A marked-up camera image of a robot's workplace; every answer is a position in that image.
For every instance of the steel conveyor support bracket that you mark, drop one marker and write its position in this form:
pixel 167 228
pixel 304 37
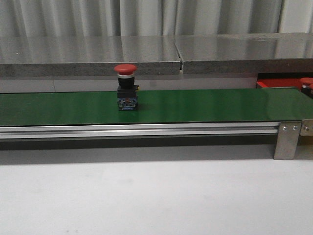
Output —
pixel 288 135

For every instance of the green conveyor belt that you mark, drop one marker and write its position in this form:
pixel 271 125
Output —
pixel 171 106

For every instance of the aluminium conveyor side rail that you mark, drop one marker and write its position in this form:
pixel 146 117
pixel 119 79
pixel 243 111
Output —
pixel 137 130

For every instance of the red plastic tray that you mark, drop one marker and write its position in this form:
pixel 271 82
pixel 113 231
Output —
pixel 281 80

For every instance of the right grey stone slab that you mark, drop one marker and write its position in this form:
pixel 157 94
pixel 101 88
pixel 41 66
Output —
pixel 246 53

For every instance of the red mushroom push button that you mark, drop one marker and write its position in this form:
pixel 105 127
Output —
pixel 305 82

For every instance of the left grey stone slab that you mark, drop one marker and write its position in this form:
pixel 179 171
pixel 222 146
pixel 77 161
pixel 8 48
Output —
pixel 87 56

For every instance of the grey pleated curtain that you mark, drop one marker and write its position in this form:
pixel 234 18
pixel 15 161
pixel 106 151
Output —
pixel 153 17

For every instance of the steel conveyor end bracket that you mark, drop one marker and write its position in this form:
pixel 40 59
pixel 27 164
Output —
pixel 307 127

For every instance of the grey stone slab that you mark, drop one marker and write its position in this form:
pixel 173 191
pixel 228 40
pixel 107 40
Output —
pixel 246 53
pixel 87 56

